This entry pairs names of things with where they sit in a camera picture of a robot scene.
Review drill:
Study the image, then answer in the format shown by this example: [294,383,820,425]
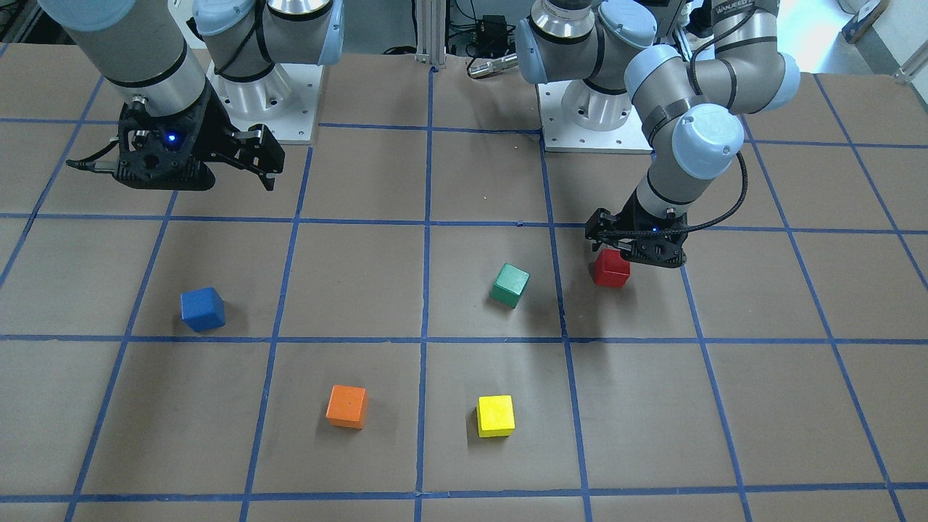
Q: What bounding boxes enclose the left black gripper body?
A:
[584,192,687,268]

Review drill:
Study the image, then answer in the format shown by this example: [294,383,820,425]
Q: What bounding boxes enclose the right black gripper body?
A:
[112,83,285,191]

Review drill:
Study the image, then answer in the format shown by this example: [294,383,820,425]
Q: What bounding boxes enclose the red wooden block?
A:
[592,250,631,288]

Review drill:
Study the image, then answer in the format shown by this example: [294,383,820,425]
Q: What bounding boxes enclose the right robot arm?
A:
[40,1,344,191]

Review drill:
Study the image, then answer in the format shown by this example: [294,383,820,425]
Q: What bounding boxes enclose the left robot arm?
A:
[515,1,801,268]

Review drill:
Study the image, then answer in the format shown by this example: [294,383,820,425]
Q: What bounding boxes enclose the green wooden block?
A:
[489,263,531,310]

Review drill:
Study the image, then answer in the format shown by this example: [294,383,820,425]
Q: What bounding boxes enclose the blue wooden block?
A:
[181,287,226,331]

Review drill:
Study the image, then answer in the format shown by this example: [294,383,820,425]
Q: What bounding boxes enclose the yellow wooden block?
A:
[476,394,515,437]

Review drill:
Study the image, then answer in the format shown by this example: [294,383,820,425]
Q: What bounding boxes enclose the orange wooden block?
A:
[325,384,368,430]

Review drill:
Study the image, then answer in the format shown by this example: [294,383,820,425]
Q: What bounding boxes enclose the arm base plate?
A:
[536,80,652,154]
[207,64,326,145]

